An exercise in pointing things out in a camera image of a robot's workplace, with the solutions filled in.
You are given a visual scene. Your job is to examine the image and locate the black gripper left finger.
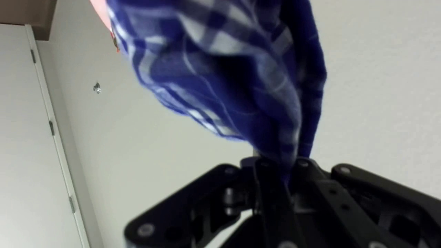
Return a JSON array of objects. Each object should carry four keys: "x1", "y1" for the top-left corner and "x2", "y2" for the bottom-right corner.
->
[{"x1": 124, "y1": 156, "x2": 295, "y2": 248}]

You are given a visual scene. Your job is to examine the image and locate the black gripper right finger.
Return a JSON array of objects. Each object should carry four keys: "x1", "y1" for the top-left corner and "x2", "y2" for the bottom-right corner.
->
[{"x1": 293, "y1": 158, "x2": 441, "y2": 248}]

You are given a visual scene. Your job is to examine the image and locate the blue white plaid cloth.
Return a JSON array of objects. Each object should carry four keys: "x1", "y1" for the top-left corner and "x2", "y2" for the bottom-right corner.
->
[{"x1": 106, "y1": 0, "x2": 326, "y2": 167}]

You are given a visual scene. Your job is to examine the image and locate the white door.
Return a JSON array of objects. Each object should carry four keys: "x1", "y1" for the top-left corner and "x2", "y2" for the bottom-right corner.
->
[{"x1": 0, "y1": 24, "x2": 89, "y2": 248}]

